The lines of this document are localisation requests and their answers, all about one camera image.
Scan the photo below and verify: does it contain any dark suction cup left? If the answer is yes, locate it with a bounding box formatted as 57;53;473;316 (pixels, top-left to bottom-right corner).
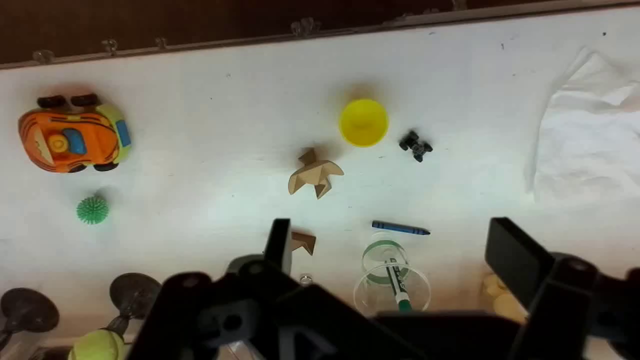
0;287;60;350

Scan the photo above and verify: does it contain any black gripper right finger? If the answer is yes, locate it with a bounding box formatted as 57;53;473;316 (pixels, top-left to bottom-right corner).
483;218;553;307

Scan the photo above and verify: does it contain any orange toy car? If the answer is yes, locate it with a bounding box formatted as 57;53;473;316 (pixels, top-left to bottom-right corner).
17;92;132;174

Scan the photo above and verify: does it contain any yellow plastic cup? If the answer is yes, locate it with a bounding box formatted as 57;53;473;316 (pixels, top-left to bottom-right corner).
337;97;388;147

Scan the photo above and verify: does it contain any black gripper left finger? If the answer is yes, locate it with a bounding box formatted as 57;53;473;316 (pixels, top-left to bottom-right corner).
264;218;291;273

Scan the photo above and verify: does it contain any small wooden block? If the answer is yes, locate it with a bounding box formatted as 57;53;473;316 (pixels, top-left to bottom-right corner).
291;231;315;256

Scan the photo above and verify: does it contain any white paper towel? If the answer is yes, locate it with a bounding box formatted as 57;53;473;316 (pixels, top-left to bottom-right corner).
532;52;640;202

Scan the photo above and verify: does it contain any yellow tennis ball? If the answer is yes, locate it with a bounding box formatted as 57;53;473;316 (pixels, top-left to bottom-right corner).
68;329;125;360

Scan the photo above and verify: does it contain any dark suction cup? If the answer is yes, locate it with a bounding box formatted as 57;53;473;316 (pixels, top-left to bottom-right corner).
107;272;159;336
0;287;60;350

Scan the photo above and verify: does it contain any green marker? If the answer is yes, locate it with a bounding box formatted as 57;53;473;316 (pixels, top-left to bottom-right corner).
383;258;412;311

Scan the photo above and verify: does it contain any dark suction cup right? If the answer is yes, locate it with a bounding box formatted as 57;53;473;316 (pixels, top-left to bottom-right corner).
107;272;159;336

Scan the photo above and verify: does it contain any blue crayon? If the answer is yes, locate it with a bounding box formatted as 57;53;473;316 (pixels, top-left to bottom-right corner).
369;220;430;235

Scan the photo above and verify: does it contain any green spiky ball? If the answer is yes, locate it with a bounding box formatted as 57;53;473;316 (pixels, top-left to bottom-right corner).
75;196;110;224

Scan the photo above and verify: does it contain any small black toy car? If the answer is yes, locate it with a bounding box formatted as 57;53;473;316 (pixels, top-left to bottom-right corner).
399;129;431;161

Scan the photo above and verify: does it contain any wooden toy piece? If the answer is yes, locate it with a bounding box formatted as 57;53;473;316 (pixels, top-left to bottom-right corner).
287;147;343;197

